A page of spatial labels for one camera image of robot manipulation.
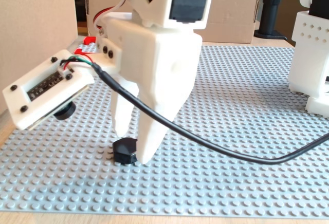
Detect plain cardboard side panel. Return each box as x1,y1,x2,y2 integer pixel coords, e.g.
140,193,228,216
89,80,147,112
0,0,79,117

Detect narrow white gripper finger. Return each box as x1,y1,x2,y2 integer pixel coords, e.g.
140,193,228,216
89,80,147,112
111,76,140,138

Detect black pole stand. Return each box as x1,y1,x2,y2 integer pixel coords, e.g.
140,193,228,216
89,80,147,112
254,0,287,41

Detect wide white gripper finger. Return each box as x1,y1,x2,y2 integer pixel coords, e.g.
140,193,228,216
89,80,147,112
105,17,204,165

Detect black camera cable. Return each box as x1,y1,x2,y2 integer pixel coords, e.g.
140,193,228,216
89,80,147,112
60,55,329,166

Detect red and white servo wires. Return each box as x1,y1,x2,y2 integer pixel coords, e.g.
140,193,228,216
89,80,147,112
93,0,135,38

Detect grey Lego baseplate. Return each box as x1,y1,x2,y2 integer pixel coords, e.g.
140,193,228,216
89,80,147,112
0,41,329,221

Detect black hexagonal Lego piece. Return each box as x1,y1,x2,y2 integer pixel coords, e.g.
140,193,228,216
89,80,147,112
112,137,140,164

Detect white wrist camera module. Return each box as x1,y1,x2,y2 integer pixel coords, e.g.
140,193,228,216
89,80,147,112
2,36,123,132

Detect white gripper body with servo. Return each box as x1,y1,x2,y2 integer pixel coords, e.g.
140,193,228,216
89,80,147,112
118,0,217,31

